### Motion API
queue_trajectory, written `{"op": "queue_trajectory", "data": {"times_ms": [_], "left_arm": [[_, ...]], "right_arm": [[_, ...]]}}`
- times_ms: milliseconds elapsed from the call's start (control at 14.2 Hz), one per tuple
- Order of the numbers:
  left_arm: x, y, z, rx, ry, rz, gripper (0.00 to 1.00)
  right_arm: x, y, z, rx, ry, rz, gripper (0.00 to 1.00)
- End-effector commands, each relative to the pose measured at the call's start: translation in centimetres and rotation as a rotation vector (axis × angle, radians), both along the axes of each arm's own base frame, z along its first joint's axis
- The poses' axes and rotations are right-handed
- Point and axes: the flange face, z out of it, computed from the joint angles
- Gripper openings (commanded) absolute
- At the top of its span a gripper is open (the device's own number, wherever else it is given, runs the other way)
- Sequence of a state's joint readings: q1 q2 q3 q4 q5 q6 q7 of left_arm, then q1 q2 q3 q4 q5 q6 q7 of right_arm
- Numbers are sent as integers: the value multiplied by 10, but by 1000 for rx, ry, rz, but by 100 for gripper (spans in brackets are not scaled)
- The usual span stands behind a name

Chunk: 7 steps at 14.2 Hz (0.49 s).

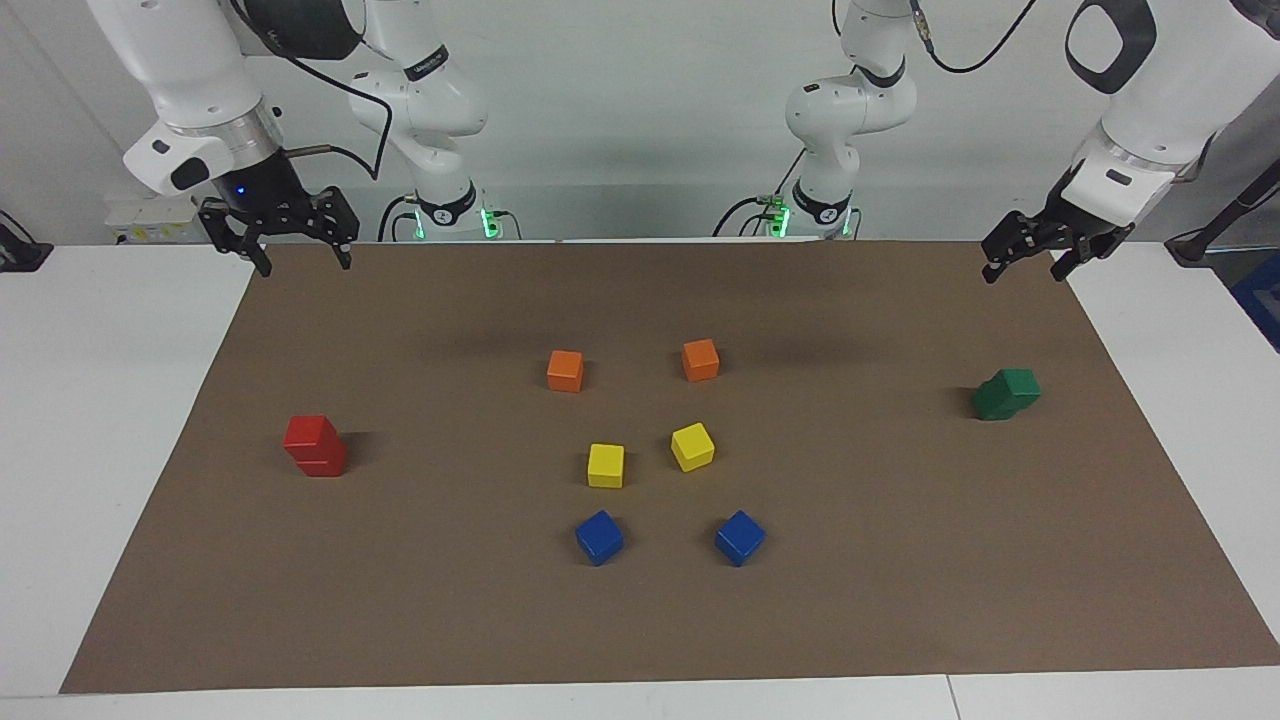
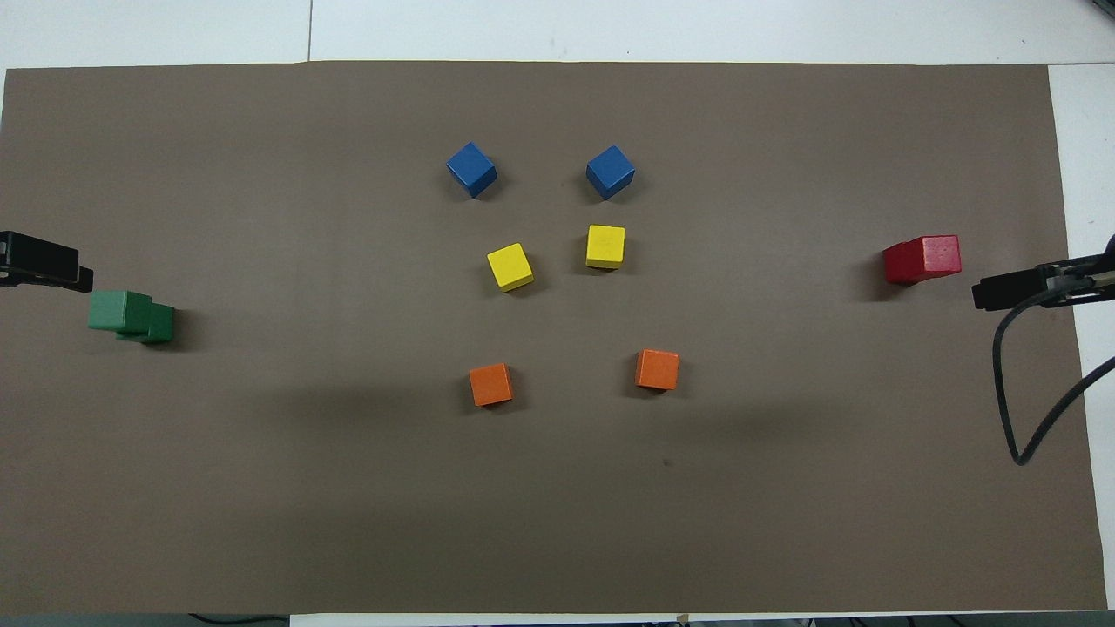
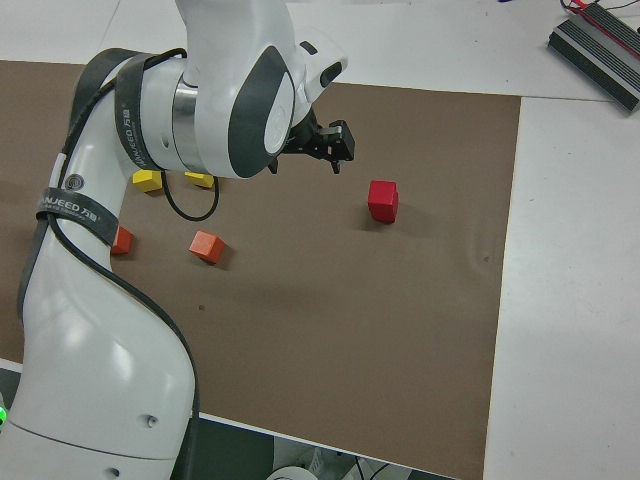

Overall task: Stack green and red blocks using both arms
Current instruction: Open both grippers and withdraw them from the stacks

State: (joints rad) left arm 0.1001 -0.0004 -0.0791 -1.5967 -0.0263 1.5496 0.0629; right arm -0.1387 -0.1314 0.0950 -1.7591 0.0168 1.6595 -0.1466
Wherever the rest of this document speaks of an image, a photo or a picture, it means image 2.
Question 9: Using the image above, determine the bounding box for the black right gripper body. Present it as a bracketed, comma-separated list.
[993, 254, 1115, 309]

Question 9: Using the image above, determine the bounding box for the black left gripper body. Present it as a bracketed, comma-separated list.
[0, 231, 80, 284]

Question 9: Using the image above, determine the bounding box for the green wooden block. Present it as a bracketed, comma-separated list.
[116, 303, 175, 345]
[87, 290, 153, 336]

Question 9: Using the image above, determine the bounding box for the red wooden block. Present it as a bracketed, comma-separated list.
[882, 242, 926, 287]
[906, 234, 963, 284]

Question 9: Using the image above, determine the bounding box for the orange wooden block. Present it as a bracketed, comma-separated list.
[635, 348, 681, 392]
[469, 362, 515, 408]

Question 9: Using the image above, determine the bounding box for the brown table mat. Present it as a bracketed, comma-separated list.
[0, 59, 1109, 617]

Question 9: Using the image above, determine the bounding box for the yellow wooden block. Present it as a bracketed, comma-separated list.
[486, 242, 536, 293]
[585, 224, 627, 271]

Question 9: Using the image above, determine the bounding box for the blue wooden block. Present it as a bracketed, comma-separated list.
[585, 144, 637, 202]
[446, 141, 499, 199]

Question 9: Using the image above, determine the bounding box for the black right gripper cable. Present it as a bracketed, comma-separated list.
[992, 283, 1115, 468]

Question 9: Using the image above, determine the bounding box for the thin black cable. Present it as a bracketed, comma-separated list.
[187, 612, 290, 626]

